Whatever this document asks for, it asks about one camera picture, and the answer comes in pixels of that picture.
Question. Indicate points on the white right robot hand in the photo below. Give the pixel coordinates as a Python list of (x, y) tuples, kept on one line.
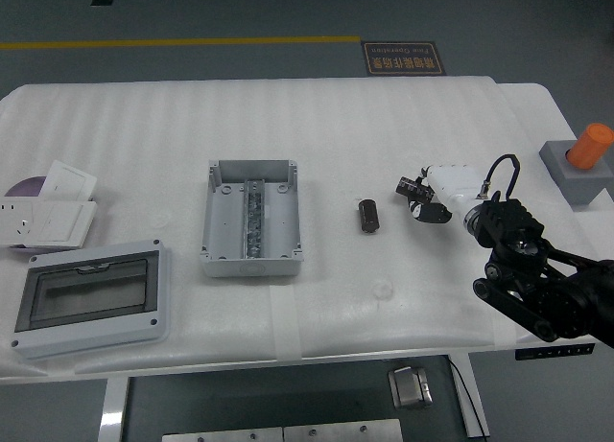
[(453, 183)]

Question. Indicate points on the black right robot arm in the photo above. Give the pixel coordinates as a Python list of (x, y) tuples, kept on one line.
[(508, 216)]

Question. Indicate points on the open grey junction box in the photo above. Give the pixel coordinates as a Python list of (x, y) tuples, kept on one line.
[(225, 212)]

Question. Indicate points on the grey block holder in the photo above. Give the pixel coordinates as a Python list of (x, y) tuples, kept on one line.
[(583, 185)]

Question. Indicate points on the white foam mat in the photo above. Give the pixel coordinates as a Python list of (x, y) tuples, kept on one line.
[(336, 125)]

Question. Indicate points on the black floor sign orange text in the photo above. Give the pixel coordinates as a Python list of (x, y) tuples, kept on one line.
[(403, 58)]

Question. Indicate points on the orange cylinder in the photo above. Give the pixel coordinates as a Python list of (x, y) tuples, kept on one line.
[(590, 147)]

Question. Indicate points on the black table control panel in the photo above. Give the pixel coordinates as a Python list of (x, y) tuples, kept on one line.
[(551, 352)]

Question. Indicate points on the white table leg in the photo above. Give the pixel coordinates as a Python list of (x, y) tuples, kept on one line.
[(477, 399), (114, 408)]

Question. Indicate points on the grey metal plate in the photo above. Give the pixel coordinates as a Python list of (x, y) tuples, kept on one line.
[(343, 431)]

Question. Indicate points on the yellow floor tape line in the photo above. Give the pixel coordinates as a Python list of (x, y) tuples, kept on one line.
[(192, 42)]

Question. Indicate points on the grey cover with dark window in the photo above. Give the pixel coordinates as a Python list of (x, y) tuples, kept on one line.
[(91, 295)]

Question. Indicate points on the purple disc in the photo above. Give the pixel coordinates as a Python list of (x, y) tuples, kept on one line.
[(29, 188)]

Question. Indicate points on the white socket panel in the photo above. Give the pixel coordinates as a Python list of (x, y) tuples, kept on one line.
[(14, 219)]

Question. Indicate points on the metal rail inside box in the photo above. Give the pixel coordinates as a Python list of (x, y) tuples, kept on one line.
[(254, 216)]

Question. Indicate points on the white switch panel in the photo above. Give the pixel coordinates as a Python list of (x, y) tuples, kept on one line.
[(67, 180), (60, 224)]

